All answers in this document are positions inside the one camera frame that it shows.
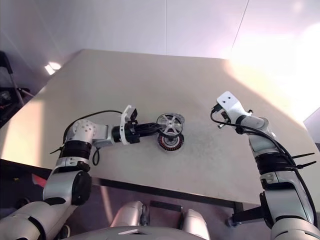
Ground silver robot torso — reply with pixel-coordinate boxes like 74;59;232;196
62;225;212;240

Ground silver right robot leg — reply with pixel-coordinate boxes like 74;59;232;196
182;208;211;240

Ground black flat bracket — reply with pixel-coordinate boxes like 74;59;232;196
149;200;183;214

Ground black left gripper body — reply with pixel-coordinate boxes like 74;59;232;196
124;120;141;146

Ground silver left robot leg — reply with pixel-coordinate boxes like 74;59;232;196
109;200;145;228

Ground black cart with pole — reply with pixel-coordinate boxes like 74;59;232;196
0;50;35;127

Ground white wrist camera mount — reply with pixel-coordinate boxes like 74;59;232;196
119;104;139;146
216;90;247;126

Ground silver spoked rotor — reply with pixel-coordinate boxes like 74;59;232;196
156;112;186;137

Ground red object on floor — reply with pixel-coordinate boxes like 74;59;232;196
31;173;48;188

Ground dark metal table frame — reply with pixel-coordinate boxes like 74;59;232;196
91;176;266;226

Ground silver robot leg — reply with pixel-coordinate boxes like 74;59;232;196
109;200;145;228
182;208;211;240

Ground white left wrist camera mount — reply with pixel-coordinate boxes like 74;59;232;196
119;104;139;146

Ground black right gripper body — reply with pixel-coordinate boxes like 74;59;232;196
211;104;230;125

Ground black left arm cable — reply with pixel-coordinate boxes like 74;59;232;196
62;110;124;166

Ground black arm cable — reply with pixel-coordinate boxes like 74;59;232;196
210;109;319;228
62;110;124;166

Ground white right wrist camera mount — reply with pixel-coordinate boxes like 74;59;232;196
216;90;247;126

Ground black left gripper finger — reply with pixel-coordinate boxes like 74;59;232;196
138;128;167;138
137;121;165;131

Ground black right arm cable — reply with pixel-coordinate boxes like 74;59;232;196
210;109;319;228

